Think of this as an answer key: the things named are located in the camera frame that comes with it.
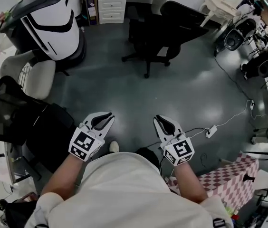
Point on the grey rimmed round device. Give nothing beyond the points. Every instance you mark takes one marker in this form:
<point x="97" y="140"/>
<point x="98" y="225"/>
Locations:
<point x="233" y="39"/>

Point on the small bottle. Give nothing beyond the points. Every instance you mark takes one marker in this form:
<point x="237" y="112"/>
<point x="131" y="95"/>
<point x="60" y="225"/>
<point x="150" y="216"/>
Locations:
<point x="82" y="29"/>

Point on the person's left white shoe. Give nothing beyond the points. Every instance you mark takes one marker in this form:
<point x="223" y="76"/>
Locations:
<point x="114" y="146"/>

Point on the person's left forearm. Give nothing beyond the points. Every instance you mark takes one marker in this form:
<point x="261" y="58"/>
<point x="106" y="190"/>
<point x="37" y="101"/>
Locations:
<point x="62" y="179"/>

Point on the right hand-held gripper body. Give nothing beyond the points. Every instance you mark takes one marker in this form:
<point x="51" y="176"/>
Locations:
<point x="179" y="151"/>

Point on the black office chair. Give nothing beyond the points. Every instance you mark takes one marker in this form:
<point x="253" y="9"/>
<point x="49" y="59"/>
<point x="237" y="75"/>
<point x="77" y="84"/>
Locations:
<point x="172" y="32"/>

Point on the teal plastic object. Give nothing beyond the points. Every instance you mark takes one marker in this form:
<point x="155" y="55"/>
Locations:
<point x="84" y="16"/>

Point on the white sheet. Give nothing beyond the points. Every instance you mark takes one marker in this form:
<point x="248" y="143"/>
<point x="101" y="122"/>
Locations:
<point x="263" y="179"/>

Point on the person's right forearm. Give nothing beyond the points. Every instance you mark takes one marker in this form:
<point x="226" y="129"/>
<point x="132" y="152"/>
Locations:
<point x="188" y="184"/>

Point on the black harness buckle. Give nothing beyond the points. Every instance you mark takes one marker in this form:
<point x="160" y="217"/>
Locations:
<point x="219" y="223"/>

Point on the black bag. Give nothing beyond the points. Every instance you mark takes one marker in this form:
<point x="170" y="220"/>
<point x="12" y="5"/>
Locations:
<point x="17" y="212"/>

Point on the small white power adapter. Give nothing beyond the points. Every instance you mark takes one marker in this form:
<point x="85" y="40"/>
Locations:
<point x="251" y="104"/>

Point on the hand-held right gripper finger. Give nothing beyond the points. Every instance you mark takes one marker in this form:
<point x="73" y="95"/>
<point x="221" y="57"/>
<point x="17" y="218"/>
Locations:
<point x="174" y="125"/>
<point x="159" y="132"/>

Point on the white ornate dressing table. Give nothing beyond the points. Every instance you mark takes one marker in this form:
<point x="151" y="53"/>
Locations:
<point x="219" y="6"/>

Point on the pile of coloured blocks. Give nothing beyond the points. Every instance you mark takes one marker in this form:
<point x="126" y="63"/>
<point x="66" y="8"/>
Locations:
<point x="232" y="213"/>

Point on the white power strip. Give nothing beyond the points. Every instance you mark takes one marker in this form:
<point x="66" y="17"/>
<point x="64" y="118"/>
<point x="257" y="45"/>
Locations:
<point x="211" y="131"/>

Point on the black mesh chair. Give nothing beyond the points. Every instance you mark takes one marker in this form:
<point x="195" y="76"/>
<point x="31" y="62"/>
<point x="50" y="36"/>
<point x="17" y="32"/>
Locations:
<point x="5" y="108"/>

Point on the pink checkered box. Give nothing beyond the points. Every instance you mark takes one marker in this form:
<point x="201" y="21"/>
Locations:
<point x="219" y="182"/>

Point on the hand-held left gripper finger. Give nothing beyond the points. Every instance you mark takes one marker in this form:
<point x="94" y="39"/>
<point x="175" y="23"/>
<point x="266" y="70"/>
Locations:
<point x="93" y="116"/>
<point x="108" y="127"/>

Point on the cardboard box purple label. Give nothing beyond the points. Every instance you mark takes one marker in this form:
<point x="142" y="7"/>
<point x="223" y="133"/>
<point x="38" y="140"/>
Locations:
<point x="91" y="8"/>

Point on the person's white shirt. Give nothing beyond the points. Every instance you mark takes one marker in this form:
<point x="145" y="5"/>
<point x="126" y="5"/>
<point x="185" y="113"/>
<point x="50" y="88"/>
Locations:
<point x="124" y="193"/>

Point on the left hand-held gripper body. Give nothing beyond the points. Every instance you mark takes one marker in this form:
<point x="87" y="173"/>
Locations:
<point x="86" y="144"/>

